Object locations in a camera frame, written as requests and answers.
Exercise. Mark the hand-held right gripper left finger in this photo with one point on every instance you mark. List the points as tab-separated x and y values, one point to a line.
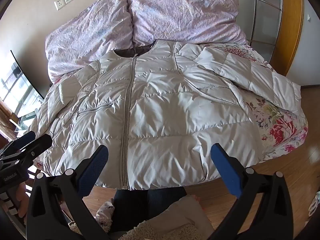
93	170

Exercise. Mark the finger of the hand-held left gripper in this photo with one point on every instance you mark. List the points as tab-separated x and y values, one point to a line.
25	138
41	143

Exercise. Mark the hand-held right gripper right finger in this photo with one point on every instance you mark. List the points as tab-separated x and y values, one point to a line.
225	170

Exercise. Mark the white puffer jacket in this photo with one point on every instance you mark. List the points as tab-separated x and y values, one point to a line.
155	100

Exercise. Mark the person's left hand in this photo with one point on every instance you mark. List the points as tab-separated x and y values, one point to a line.
23	200

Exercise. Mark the glass television stand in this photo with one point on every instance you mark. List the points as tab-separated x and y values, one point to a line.
27	117

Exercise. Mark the pale patterned cloth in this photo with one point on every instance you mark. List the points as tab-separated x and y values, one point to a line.
105	212

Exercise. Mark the person's legs in dark trousers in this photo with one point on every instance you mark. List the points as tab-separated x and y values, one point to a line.
130	210

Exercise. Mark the flat television screen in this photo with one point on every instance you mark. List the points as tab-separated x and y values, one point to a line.
22	80

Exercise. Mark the cream fluffy cloth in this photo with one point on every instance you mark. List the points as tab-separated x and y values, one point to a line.
180	215

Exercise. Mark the floral bedspread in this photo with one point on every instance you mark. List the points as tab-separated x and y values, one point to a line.
277	127

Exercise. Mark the lilac pillow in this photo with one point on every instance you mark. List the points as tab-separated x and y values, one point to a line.
87	35
180	15

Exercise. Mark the frosted glass sliding door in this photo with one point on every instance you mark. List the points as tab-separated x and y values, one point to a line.
262	10

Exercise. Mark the white wall socket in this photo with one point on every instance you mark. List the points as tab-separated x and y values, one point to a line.
59	4

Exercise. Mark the small white wall switch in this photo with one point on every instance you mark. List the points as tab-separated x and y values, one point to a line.
309	17

